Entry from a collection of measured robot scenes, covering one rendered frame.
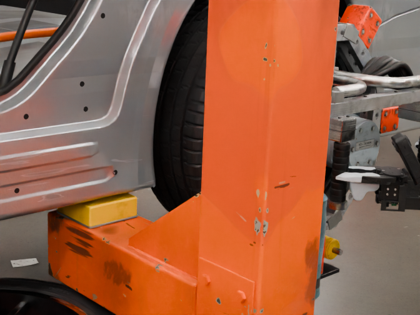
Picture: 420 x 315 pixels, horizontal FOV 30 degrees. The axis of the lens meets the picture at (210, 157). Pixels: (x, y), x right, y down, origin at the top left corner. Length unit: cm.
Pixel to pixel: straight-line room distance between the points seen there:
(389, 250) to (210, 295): 229
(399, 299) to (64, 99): 188
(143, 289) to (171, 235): 14
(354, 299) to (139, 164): 154
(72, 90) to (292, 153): 55
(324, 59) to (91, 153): 59
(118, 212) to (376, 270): 184
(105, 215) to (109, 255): 12
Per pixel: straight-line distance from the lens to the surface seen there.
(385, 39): 241
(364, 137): 188
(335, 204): 173
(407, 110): 199
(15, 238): 363
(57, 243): 185
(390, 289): 326
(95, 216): 175
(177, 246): 153
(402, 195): 173
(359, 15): 207
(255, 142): 130
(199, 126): 180
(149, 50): 175
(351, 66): 211
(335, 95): 169
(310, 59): 132
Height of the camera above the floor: 129
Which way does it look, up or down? 15 degrees down
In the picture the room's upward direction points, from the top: 2 degrees clockwise
